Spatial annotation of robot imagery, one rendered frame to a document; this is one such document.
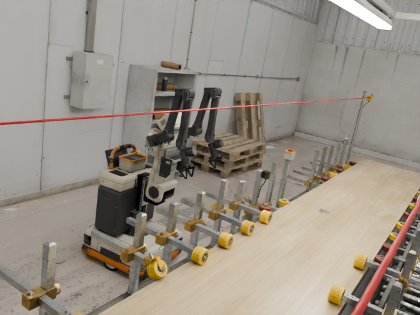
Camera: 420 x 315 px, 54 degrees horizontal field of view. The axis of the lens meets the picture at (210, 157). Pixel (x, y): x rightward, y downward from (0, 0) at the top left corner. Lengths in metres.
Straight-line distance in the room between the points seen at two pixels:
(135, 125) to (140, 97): 0.37
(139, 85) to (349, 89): 6.44
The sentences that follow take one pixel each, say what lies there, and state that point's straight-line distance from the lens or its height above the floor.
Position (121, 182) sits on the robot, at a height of 0.78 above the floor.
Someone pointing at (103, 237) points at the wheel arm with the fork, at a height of 0.96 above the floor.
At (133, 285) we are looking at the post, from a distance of 2.15.
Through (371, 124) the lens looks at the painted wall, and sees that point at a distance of 10.58.
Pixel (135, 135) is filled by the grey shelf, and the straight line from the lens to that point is 5.48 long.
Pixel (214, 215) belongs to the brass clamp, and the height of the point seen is 0.95.
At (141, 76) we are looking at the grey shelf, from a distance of 5.36.
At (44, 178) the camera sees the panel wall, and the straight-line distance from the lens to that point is 5.02.
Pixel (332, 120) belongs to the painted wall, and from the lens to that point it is 10.80.
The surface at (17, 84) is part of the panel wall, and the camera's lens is 4.56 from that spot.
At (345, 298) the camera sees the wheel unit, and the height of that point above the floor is 0.95.
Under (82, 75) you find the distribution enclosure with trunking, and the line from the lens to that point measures 4.75.
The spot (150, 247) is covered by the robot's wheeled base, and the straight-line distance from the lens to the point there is 3.51.
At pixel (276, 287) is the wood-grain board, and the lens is 2.07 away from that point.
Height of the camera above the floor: 1.95
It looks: 15 degrees down
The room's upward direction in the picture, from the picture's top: 9 degrees clockwise
